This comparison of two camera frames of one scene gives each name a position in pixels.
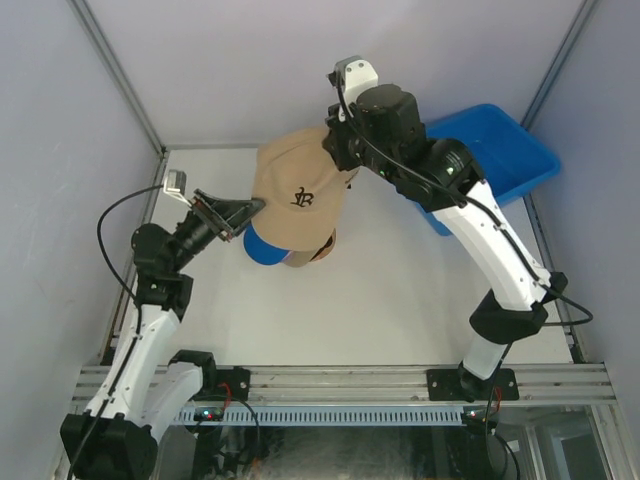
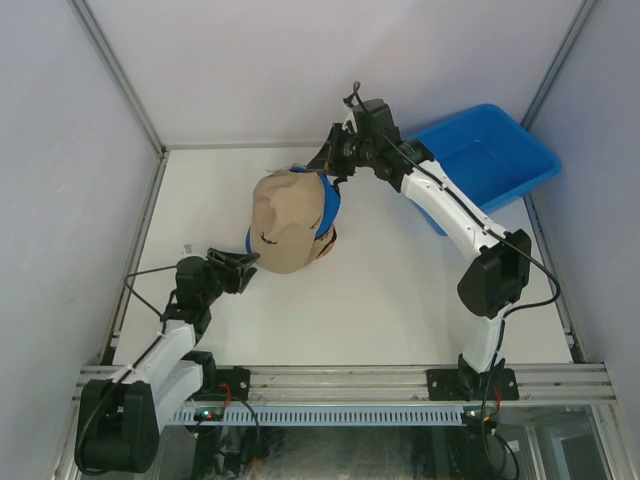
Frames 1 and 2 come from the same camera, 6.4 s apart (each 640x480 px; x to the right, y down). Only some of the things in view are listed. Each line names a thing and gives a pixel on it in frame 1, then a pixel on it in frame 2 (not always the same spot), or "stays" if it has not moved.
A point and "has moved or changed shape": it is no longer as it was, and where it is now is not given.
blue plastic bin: (511, 159) stays
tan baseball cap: (299, 258) -> (322, 246)
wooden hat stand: (327, 248) stays
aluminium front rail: (334, 384) stays
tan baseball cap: (303, 189) has moved or changed shape
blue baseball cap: (261, 251) -> (331, 206)
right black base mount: (445, 385) stays
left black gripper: (226, 218) -> (237, 268)
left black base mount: (232, 384) stays
